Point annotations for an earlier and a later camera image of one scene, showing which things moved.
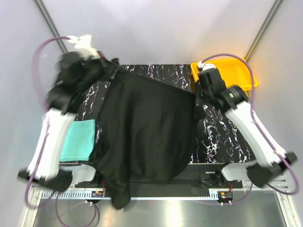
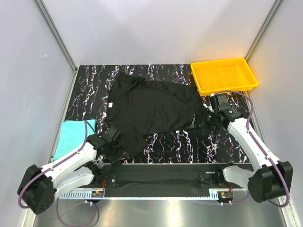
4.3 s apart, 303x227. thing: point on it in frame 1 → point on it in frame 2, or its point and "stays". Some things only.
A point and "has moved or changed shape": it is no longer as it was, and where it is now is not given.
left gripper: x=107 y=74 → x=121 y=152
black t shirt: x=144 y=134 has moved or changed shape
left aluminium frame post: x=45 y=13 stays
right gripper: x=199 y=101 → x=199 y=112
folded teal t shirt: x=78 y=143 stays
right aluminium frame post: x=272 y=10 stays
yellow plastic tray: x=234 y=72 stays
